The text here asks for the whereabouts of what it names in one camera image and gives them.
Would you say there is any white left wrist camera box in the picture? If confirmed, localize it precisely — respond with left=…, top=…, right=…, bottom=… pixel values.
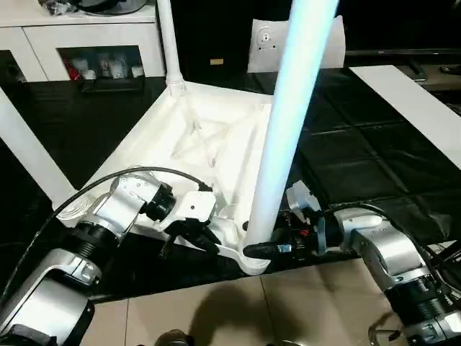
left=158, top=190, right=219, bottom=232

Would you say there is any white cabinet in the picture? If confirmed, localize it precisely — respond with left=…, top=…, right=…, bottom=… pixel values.
left=0, top=0, right=166, bottom=84

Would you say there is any white plastic table leg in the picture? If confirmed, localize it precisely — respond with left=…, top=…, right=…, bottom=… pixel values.
left=0, top=88, right=94, bottom=226
left=157, top=0, right=187, bottom=97
left=243, top=0, right=341, bottom=250

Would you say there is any black bar with red light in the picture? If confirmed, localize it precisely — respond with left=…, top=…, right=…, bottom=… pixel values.
left=345, top=49, right=461, bottom=58

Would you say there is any black tangled strap bundle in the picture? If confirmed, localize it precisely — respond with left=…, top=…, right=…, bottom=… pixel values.
left=45, top=0, right=80, bottom=16

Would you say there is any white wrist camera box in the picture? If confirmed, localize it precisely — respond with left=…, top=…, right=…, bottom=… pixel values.
left=158, top=190, right=219, bottom=232
left=287, top=179, right=327, bottom=253

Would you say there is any black metal table frame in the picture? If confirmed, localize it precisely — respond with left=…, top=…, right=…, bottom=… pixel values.
left=424, top=240, right=461, bottom=257

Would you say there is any dark grey helmet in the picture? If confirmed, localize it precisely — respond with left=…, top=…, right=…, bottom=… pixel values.
left=79, top=0, right=147, bottom=15

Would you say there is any black mat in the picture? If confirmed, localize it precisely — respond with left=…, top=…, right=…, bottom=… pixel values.
left=0, top=66, right=461, bottom=301

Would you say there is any chrome metal frame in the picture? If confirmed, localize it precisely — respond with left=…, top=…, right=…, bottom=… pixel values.
left=367, top=316, right=401, bottom=346

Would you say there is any white flat board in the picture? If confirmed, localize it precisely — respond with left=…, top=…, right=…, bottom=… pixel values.
left=349, top=65, right=461, bottom=164

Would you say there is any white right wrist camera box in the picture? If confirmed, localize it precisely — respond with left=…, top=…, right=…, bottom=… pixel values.
left=287, top=179, right=327, bottom=253

